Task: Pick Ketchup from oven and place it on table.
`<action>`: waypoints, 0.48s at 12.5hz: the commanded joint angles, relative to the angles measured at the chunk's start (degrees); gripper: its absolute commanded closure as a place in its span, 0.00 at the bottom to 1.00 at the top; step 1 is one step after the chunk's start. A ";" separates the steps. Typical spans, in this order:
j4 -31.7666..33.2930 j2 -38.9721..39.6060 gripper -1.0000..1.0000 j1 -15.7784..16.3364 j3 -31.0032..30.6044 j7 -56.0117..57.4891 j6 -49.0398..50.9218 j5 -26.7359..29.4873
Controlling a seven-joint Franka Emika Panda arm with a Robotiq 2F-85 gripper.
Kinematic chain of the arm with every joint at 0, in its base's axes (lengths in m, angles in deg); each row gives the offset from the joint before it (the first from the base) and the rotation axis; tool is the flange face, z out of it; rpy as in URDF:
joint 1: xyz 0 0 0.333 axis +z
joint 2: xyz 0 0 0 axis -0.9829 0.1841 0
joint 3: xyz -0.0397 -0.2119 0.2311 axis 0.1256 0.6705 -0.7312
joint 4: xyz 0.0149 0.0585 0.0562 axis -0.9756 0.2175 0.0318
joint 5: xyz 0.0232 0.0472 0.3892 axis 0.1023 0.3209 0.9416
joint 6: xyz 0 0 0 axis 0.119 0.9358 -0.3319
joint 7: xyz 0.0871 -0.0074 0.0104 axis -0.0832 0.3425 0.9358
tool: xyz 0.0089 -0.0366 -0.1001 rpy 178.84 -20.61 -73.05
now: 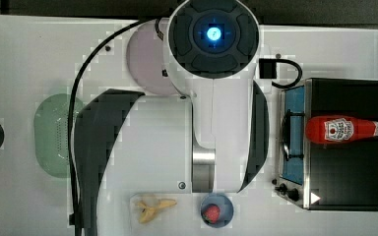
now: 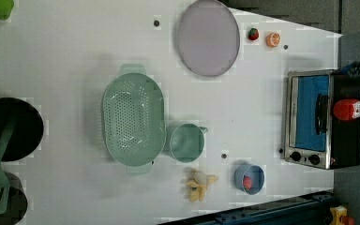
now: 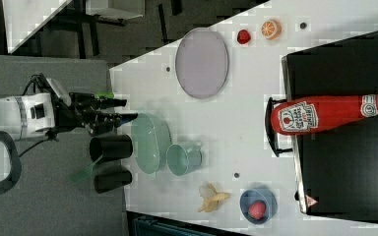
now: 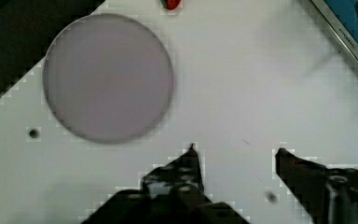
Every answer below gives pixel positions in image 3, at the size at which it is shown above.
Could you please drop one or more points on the knitted peeled banana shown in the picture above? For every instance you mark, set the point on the knitted peeled banana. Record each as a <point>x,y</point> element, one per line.
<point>211,197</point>

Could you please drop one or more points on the black toaster oven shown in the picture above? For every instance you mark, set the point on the black toaster oven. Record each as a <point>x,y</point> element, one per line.
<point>336,170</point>

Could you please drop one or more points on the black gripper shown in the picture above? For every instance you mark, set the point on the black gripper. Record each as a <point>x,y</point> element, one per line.
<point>81,113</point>

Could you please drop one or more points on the knitted orange half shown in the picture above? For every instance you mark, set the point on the knitted orange half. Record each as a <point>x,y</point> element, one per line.
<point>271,29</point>

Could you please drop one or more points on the red knitted fruit in bowl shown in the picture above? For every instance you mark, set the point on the red knitted fruit in bowl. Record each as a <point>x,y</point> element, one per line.
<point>257,210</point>

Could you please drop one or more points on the blue bowl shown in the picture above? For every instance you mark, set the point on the blue bowl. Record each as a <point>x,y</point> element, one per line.
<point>252,196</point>

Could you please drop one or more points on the green spatula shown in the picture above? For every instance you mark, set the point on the green spatula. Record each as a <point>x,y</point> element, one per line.
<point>85,173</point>

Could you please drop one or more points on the green mug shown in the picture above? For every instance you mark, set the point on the green mug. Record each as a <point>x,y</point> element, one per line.
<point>184,158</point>

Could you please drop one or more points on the black pot lower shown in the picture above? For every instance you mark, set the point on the black pot lower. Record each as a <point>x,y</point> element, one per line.
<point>110,181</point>

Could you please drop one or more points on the red knitted ketchup bottle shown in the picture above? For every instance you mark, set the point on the red knitted ketchup bottle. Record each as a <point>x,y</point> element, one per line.
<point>315,114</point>

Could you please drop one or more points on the black pot upper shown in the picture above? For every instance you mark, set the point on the black pot upper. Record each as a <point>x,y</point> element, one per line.
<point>111,148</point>

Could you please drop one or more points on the black pot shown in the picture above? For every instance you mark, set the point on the black pot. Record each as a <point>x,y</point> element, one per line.
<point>110,181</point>
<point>111,148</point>

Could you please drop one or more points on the red knitted strawberry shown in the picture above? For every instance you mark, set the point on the red knitted strawberry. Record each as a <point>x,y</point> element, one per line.
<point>243,36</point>

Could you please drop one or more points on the green knitted vegetable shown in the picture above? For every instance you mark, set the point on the green knitted vegetable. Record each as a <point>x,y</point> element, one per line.
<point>104,94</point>

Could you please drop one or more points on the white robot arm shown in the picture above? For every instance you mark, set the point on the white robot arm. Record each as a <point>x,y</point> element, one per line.
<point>45,115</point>

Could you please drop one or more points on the green colander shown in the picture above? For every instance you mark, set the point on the green colander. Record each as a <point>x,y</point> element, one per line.
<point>151,139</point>

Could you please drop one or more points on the grey oval plate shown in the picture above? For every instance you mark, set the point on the grey oval plate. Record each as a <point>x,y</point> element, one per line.
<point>201,63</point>

